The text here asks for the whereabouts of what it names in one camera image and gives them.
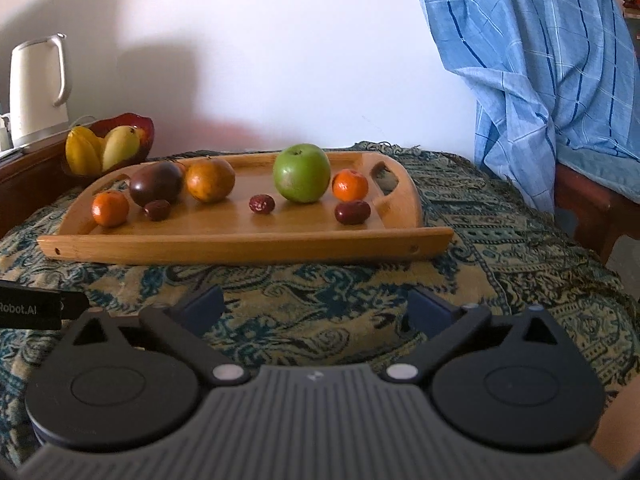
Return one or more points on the blue plaid cloth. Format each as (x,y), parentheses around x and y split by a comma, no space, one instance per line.
(540,60)

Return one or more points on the green apple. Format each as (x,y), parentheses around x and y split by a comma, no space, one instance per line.
(302,174)

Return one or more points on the wooden tray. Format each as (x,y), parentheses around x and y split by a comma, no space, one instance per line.
(225,230)

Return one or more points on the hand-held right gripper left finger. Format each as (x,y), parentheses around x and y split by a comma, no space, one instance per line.
(205,305)

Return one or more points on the small orange tangerine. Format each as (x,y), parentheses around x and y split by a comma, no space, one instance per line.
(110,208)
(350,186)

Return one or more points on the white electric kettle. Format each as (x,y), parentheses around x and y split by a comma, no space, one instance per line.
(35,90)

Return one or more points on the dried red date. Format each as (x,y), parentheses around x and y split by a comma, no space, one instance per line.
(157,210)
(261,204)
(352,212)

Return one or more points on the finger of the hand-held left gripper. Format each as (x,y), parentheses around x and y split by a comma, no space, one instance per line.
(75,306)

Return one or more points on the yellow mango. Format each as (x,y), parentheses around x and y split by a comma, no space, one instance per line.
(120,147)

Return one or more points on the teal paisley table cover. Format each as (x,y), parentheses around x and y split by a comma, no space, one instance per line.
(500,260)

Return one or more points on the brownish orange citrus fruit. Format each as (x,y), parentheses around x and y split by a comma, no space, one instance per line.
(210,180)

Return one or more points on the red glass bowl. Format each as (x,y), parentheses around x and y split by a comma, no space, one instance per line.
(125,121)

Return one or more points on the wooden chair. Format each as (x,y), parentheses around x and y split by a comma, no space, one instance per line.
(595,200)

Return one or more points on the brown wooden cabinet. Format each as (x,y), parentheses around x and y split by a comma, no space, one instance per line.
(30,180)

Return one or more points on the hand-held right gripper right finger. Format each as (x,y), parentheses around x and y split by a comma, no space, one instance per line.
(427,310)

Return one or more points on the dark purple round fruit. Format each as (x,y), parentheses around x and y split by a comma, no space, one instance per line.
(156,184)

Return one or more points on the small white bottle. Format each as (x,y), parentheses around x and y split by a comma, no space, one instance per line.
(5,132)

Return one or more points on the yellow starfruit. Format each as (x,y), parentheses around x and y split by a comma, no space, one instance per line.
(84,152)

